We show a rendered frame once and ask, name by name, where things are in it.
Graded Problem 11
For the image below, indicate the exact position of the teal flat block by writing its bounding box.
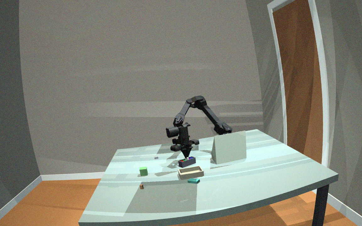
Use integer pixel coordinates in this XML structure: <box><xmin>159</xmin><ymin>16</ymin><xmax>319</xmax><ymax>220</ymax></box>
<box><xmin>188</xmin><ymin>178</ymin><xmax>200</xmax><ymax>184</ymax></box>

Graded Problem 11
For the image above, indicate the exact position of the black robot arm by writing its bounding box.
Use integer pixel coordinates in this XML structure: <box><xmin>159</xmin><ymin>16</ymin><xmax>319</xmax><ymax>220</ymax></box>
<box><xmin>166</xmin><ymin>95</ymin><xmax>232</xmax><ymax>138</ymax></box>

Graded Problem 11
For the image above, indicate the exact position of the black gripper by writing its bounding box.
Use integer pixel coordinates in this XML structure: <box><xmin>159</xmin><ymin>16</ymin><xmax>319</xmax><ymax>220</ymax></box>
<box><xmin>171</xmin><ymin>134</ymin><xmax>199</xmax><ymax>158</ymax></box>

